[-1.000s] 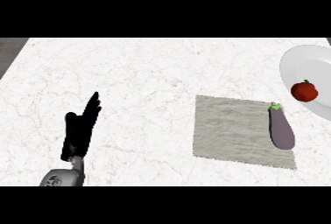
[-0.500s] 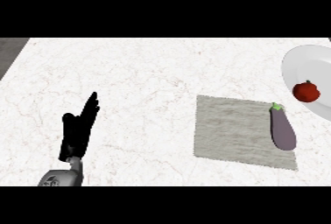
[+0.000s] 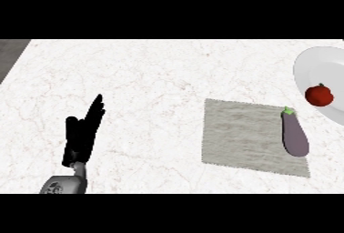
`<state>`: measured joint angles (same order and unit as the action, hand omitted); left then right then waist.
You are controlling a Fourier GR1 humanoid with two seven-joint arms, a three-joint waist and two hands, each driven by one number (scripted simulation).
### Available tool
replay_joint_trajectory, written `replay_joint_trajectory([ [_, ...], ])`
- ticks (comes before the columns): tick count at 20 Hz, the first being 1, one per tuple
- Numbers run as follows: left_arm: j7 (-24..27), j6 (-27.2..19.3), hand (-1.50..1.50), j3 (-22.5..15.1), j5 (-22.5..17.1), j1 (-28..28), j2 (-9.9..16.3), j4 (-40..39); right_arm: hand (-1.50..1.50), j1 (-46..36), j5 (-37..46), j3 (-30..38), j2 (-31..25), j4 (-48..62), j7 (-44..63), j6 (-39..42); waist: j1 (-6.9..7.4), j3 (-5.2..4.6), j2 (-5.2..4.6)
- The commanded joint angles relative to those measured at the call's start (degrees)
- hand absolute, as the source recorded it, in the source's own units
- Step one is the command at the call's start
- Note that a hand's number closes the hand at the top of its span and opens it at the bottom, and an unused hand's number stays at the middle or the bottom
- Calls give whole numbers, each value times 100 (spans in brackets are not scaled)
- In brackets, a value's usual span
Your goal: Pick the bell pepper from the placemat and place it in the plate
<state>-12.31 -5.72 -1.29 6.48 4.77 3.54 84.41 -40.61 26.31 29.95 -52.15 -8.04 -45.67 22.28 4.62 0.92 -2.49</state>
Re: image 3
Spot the red bell pepper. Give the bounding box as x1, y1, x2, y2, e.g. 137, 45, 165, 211
304, 83, 335, 107

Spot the grey woven placemat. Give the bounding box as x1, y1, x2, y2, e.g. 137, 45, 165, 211
201, 97, 312, 178

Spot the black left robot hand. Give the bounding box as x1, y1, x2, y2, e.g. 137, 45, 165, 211
61, 93, 108, 168

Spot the white plate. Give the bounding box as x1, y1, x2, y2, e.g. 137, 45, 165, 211
292, 46, 344, 127

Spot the purple eggplant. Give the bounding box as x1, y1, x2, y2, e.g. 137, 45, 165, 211
279, 106, 310, 157

